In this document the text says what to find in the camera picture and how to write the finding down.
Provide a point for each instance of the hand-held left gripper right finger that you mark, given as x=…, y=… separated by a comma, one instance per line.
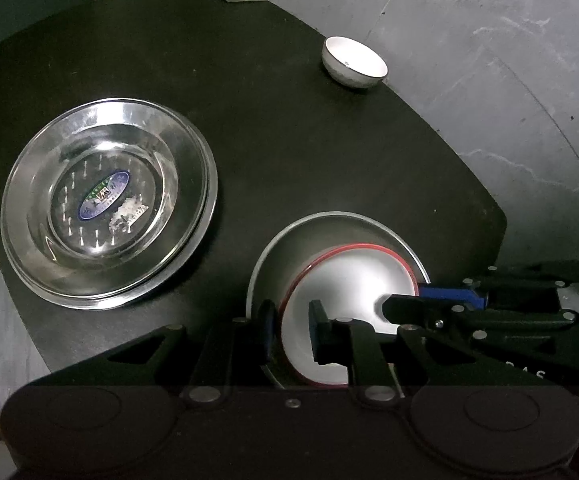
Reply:
x=315, y=332

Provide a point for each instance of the white ceramic bowl dark rim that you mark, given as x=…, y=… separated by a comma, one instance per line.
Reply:
x=357, y=55

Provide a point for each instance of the stainless steel deep plate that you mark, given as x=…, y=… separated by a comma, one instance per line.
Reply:
x=215, y=185
x=209, y=195

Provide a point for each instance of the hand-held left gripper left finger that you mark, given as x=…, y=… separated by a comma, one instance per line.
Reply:
x=268, y=330

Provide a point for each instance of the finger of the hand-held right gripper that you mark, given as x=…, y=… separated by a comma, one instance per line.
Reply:
x=419, y=310
x=444, y=291

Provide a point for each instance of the stainless steel bowl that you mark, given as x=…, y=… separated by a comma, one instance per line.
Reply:
x=294, y=245

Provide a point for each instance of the white ceramic bowl red rim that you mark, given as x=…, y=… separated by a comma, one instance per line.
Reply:
x=339, y=285

